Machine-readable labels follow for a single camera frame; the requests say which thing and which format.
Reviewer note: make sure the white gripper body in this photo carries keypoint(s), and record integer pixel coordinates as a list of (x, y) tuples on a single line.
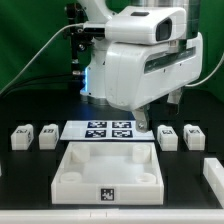
[(136, 75)]

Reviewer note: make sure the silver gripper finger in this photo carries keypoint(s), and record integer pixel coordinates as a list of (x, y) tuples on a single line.
[(173, 101), (142, 118)]

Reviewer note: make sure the white square tabletop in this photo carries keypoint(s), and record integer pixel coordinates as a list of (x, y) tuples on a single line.
[(111, 173)]

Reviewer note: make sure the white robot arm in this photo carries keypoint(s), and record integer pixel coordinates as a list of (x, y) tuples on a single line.
[(97, 11)]

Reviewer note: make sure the white marker sheet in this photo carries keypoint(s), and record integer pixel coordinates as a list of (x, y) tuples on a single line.
[(104, 130)]

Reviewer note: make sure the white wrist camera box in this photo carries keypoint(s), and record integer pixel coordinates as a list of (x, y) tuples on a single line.
[(142, 25)]

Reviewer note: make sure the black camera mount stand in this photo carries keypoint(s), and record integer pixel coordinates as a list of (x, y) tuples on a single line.
[(78, 41)]

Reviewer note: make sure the white front table rail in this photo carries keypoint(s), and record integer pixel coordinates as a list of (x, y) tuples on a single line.
[(150, 216)]

